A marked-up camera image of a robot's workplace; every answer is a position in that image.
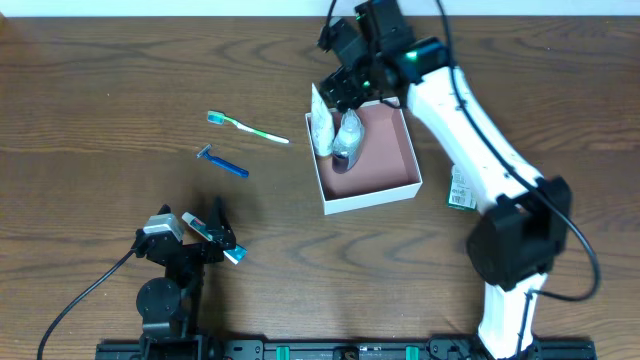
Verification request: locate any small teal white toothpaste tube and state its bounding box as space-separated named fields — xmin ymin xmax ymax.
xmin=182 ymin=212 xmax=247 ymax=265

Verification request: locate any green white soap box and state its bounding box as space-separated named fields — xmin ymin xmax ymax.
xmin=447 ymin=165 xmax=477 ymax=211

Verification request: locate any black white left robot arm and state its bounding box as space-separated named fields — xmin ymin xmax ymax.
xmin=132 ymin=198 xmax=236 ymax=340

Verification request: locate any white squeeze tube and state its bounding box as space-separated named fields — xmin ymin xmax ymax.
xmin=311 ymin=84 xmax=335 ymax=157

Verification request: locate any green white toothbrush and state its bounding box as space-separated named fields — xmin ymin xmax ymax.
xmin=207 ymin=110 xmax=290 ymax=144

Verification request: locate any clear bottle dark blue cap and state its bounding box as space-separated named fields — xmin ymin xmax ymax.
xmin=332 ymin=110 xmax=365 ymax=174

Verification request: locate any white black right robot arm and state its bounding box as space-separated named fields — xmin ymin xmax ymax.
xmin=318 ymin=1 xmax=571 ymax=359

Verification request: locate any white cardboard box pink interior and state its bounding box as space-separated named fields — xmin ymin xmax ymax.
xmin=311 ymin=101 xmax=423 ymax=215

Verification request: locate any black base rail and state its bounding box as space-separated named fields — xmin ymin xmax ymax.
xmin=94 ymin=335 xmax=599 ymax=360

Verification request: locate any blue disposable razor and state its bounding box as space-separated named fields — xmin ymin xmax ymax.
xmin=196 ymin=144 xmax=249 ymax=178

